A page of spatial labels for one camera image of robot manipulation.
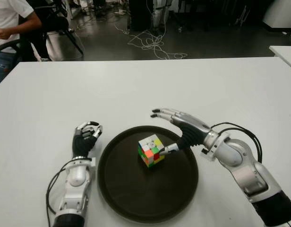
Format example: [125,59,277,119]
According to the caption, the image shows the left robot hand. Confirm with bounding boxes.
[72,121,104,159]

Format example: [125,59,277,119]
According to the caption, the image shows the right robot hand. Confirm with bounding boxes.
[150,108,218,157]

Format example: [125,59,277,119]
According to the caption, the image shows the multicoloured Rubik's cube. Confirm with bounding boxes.
[137,134,165,168]

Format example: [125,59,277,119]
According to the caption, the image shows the dark brown round plate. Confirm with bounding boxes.
[97,125,199,224]

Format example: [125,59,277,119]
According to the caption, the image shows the black armrest office chair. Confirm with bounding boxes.
[0,18,51,62]

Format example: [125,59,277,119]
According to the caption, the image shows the neighbouring white table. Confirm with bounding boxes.
[269,45,291,71]

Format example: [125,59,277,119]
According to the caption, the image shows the tall black cabinet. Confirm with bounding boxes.
[128,0,155,31]

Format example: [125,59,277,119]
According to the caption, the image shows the black chair with splayed legs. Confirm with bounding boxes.
[33,0,85,61]

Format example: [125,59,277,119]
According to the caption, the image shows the white cabinet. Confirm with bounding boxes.
[262,0,291,31]

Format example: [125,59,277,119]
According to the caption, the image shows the person in white shirt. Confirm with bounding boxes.
[0,0,43,87]

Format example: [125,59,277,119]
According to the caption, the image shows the left arm black cables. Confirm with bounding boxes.
[45,163,70,227]

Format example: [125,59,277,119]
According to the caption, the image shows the arm black cables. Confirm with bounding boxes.
[45,163,70,227]
[210,122,263,164]

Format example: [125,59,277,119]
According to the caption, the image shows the right arm black cables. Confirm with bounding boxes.
[210,122,263,164]

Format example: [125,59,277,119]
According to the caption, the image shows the tangled white floor cable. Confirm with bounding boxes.
[114,22,188,60]

